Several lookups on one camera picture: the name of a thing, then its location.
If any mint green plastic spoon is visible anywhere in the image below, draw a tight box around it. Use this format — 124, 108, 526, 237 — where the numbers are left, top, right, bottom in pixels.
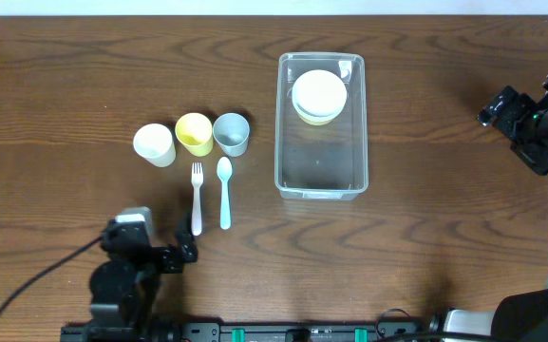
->
217, 157, 233, 230

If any white plastic cup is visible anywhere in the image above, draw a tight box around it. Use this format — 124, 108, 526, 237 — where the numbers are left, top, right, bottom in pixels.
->
133, 123, 176, 167

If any clear plastic container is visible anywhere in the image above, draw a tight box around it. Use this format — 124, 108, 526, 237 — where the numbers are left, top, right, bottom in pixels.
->
274, 52, 368, 200

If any white plastic fork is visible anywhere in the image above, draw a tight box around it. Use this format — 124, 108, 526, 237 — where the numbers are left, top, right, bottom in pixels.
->
191, 162, 204, 237

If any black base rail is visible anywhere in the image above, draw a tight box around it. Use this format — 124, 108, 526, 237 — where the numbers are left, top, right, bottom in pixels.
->
60, 319, 425, 342

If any white plastic bowl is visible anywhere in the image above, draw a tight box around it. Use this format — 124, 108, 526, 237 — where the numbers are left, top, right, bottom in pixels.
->
292, 69, 348, 118

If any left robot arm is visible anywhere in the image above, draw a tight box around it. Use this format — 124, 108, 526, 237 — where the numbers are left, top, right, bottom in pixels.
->
81, 215, 198, 341

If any yellow plastic bowl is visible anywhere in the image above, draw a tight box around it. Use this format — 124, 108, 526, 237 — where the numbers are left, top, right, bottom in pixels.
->
297, 111, 339, 126

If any yellow plastic cup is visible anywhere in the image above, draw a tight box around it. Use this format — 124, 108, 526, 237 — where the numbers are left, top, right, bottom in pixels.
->
175, 112, 214, 157

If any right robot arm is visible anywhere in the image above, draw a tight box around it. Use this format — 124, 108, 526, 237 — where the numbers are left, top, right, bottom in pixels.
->
433, 81, 548, 341

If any grey plastic cup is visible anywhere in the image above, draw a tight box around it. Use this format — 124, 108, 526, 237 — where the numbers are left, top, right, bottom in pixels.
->
213, 113, 250, 157

